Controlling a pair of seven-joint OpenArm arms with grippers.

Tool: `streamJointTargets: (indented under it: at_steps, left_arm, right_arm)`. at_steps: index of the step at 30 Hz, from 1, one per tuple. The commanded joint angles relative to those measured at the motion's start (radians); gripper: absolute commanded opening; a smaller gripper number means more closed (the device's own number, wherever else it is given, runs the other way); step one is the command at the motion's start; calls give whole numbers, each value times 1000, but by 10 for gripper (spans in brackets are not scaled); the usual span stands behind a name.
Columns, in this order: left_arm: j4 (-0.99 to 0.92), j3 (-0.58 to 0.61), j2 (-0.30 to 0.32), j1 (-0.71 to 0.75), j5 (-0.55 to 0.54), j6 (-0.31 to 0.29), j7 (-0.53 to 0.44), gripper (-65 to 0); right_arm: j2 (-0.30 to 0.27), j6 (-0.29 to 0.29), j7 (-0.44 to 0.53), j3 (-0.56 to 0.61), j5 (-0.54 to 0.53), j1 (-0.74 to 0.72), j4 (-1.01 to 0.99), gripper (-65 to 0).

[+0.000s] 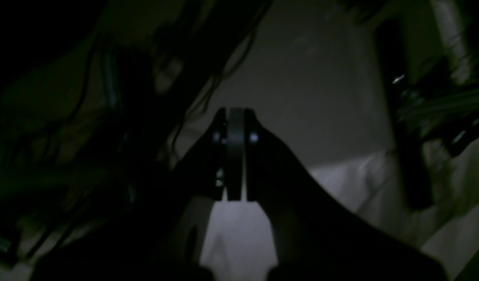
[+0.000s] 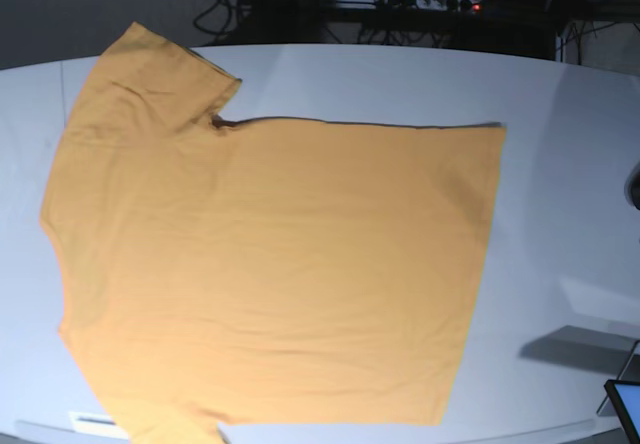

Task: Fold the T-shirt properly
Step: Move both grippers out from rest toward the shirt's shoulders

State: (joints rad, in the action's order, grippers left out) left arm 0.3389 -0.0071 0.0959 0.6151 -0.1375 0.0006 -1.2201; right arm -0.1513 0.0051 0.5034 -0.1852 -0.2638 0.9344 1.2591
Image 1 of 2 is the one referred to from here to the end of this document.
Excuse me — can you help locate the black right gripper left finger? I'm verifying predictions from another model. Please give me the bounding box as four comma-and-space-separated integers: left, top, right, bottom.
32, 108, 226, 281

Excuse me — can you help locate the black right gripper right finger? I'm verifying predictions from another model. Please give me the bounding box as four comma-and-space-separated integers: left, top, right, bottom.
244, 109, 448, 281

